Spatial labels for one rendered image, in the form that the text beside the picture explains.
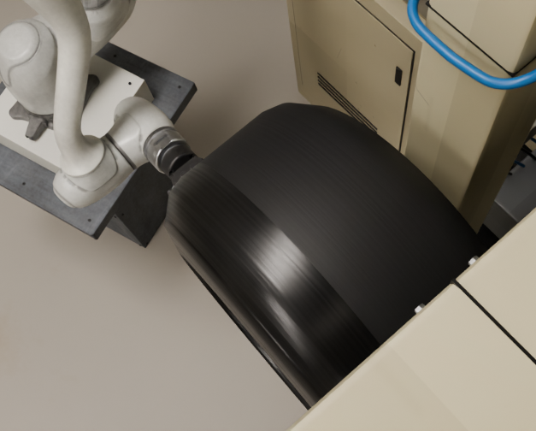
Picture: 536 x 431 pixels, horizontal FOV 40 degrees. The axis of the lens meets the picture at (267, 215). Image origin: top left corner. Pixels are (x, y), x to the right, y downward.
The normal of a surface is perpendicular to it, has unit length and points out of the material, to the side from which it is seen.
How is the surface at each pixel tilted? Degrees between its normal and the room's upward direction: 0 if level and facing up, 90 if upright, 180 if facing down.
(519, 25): 90
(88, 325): 0
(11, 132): 4
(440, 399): 0
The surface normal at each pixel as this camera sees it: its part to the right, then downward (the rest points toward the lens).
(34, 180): -0.11, -0.34
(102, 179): 0.57, 0.55
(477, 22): -0.76, 0.63
